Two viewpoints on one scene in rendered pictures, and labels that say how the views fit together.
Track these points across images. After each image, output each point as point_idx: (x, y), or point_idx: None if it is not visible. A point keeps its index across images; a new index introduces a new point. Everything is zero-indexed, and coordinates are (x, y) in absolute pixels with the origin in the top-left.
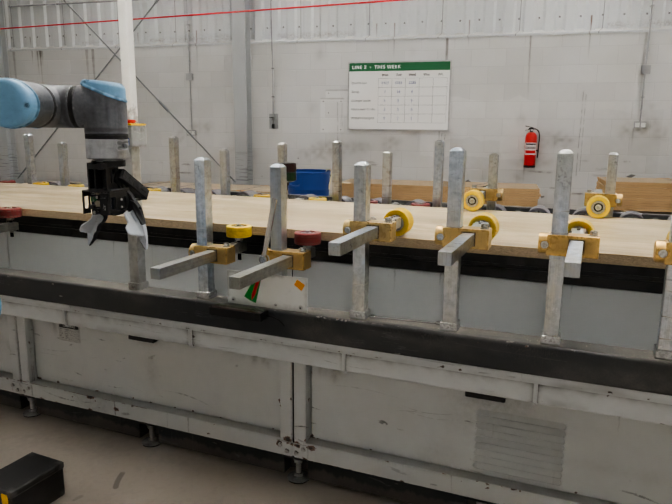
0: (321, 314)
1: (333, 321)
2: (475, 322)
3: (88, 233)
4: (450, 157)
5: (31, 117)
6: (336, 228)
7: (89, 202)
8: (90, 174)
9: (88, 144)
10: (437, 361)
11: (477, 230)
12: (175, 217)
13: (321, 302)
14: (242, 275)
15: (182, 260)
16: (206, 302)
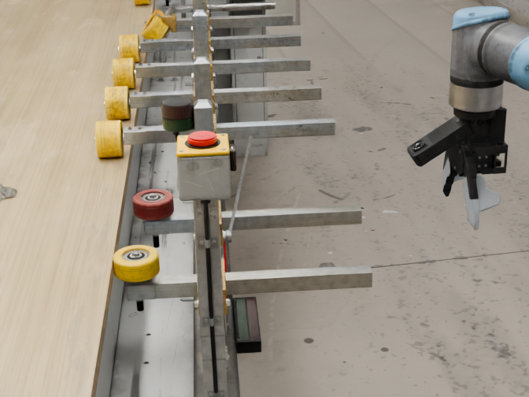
0: None
1: (229, 255)
2: (130, 208)
3: (478, 214)
4: (207, 21)
5: None
6: (86, 194)
7: (495, 161)
8: (501, 123)
9: (503, 87)
10: None
11: (213, 85)
12: (59, 360)
13: (116, 304)
14: (349, 205)
15: (311, 269)
16: (236, 356)
